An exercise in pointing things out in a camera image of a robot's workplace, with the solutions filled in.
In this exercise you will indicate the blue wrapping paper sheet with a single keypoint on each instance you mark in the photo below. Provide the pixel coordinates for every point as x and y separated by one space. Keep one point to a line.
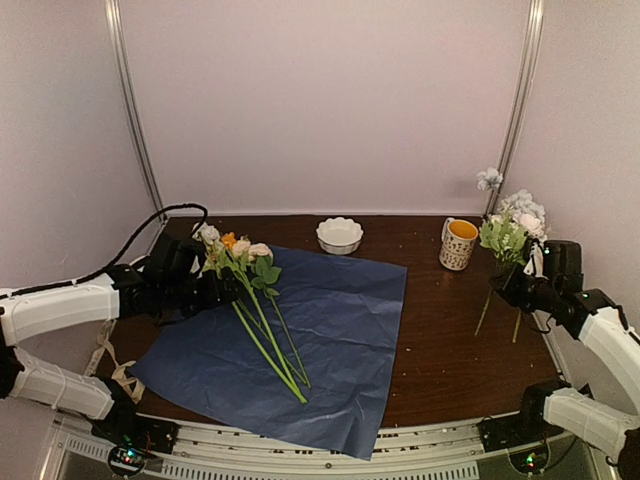
344 316

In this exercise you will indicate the white fluted ceramic dish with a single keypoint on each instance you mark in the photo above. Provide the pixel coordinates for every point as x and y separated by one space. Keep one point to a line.
339 235

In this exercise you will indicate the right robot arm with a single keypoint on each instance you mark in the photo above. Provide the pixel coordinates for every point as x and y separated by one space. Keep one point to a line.
547 277

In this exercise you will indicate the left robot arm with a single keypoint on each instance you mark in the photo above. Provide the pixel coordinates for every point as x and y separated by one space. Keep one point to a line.
120 292

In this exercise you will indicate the blue hydrangea flower bunch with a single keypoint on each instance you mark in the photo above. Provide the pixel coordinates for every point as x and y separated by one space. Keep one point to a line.
508 232

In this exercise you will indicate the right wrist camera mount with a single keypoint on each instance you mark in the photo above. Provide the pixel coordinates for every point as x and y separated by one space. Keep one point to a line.
534 258

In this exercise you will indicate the orange flower stem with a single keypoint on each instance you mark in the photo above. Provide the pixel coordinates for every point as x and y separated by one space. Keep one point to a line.
272 350

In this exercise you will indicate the left aluminium corner post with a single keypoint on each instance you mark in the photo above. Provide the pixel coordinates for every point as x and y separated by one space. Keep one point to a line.
116 31

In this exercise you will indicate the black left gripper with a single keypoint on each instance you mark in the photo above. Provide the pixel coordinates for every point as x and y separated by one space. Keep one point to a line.
214 296

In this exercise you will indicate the pink rose stem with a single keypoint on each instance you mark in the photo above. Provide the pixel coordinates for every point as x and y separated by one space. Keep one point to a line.
265 275
260 310

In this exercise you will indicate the front aluminium rail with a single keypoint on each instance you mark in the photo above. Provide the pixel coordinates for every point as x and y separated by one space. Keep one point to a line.
451 450

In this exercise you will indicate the white flower stem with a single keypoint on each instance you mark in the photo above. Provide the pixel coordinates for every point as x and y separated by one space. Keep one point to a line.
250 330

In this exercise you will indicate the cream ribbon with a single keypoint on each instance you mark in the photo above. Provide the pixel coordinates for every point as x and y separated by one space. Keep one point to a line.
131 385

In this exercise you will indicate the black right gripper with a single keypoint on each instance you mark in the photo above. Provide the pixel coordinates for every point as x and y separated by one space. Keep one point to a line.
506 287

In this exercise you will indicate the floral ceramic mug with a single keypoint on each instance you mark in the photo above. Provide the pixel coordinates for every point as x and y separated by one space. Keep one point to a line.
458 238

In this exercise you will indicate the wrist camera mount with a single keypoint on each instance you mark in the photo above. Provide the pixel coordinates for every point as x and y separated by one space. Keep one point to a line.
534 258
172 258

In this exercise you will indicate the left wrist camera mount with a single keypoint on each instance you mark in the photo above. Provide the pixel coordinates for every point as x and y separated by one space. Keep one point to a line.
172 258

